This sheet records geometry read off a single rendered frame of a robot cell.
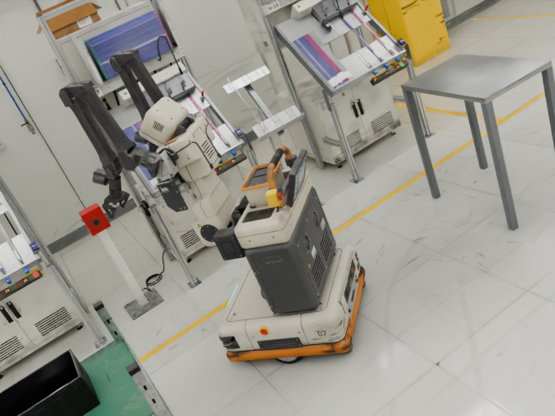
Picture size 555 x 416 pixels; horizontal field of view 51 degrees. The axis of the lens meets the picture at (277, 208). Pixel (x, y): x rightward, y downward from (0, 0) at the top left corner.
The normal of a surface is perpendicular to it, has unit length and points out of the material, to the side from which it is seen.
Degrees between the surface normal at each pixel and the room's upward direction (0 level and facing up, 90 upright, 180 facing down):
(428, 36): 90
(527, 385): 0
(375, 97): 90
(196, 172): 90
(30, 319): 90
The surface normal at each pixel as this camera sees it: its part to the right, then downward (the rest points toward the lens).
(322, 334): -0.25, 0.53
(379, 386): -0.35, -0.83
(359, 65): 0.08, -0.43
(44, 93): 0.47, 0.24
